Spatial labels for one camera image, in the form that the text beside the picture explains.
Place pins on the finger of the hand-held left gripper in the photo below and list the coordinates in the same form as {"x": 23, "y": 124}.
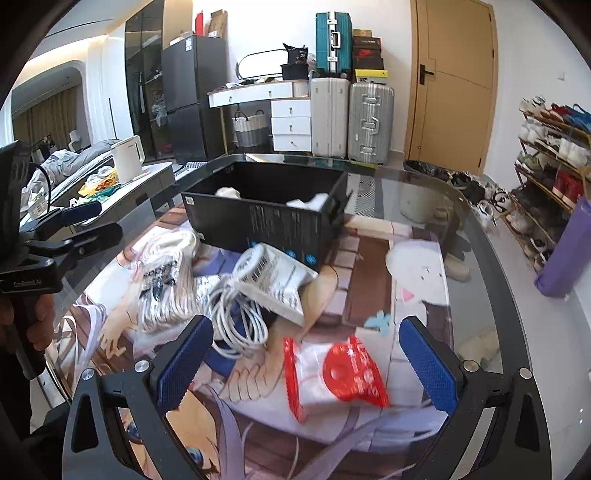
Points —
{"x": 99, "y": 235}
{"x": 81, "y": 213}

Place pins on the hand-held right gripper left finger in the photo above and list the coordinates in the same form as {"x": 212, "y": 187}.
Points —
{"x": 184, "y": 364}

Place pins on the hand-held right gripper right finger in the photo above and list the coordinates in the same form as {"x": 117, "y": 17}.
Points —
{"x": 425, "y": 364}

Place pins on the red and white packet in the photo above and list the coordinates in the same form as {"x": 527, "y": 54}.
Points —
{"x": 341, "y": 369}

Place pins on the white barcode packet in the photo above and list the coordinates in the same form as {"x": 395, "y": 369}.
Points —
{"x": 277, "y": 286}

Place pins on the black storage box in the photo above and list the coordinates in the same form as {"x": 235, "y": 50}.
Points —
{"x": 258, "y": 221}

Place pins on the person's left forearm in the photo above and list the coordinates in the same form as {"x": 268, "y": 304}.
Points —
{"x": 27, "y": 438}

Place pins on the white soft packet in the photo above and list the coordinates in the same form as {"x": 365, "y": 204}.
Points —
{"x": 228, "y": 192}
{"x": 309, "y": 203}

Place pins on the person's left hand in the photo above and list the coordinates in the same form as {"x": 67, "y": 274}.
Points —
{"x": 42, "y": 323}

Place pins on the colourful snack bags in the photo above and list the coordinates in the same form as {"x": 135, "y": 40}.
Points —
{"x": 99, "y": 182}

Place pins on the grey bedding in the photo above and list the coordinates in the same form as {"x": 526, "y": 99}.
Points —
{"x": 69, "y": 161}

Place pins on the grey side cabinet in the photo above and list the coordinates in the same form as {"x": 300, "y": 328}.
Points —
{"x": 138, "y": 194}

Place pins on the cream fuzzy floor item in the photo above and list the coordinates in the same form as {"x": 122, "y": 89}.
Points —
{"x": 480, "y": 346}

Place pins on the white electric kettle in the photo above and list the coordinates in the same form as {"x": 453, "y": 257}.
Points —
{"x": 127, "y": 159}

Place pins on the beige slippers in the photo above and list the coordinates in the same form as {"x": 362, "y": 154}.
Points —
{"x": 457, "y": 268}

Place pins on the beige curtain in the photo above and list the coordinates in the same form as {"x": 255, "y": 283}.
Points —
{"x": 46, "y": 115}

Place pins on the black slippers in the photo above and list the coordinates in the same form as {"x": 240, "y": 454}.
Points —
{"x": 459, "y": 235}

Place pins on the dark glass wardrobe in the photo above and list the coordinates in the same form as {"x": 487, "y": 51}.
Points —
{"x": 138, "y": 69}

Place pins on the white trash bin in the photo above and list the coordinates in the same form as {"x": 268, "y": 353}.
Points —
{"x": 425, "y": 203}

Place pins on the dark grey fridge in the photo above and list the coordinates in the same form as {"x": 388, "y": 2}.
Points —
{"x": 194, "y": 92}

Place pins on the pile of black white shoes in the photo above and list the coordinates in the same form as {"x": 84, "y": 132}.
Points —
{"x": 480, "y": 194}

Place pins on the purple yoga mat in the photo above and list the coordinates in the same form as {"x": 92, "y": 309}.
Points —
{"x": 565, "y": 249}

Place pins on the woven laundry basket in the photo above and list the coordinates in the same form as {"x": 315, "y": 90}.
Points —
{"x": 249, "y": 131}

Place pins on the wooden shoe rack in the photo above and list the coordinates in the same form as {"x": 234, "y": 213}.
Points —
{"x": 549, "y": 184}

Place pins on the white vanity desk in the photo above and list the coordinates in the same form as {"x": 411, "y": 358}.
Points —
{"x": 291, "y": 124}

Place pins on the red carton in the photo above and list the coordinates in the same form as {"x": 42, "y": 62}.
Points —
{"x": 199, "y": 24}

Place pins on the open cardboard box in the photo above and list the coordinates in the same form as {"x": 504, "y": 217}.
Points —
{"x": 217, "y": 25}

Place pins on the oval mirror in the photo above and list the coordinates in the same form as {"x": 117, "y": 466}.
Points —
{"x": 261, "y": 64}

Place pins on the silver suitcase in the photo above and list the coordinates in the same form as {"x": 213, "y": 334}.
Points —
{"x": 371, "y": 124}

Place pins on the white suitcase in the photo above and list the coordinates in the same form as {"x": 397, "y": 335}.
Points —
{"x": 328, "y": 120}

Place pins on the black bag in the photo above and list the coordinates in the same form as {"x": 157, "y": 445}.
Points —
{"x": 295, "y": 62}

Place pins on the tan wooden door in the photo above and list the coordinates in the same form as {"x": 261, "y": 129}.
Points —
{"x": 457, "y": 92}

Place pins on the yellow and black box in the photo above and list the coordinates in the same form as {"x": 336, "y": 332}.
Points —
{"x": 371, "y": 76}

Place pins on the teal suitcase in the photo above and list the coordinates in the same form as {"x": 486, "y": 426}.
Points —
{"x": 332, "y": 46}

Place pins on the brown cardboard box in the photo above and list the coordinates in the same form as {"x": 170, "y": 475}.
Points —
{"x": 362, "y": 33}

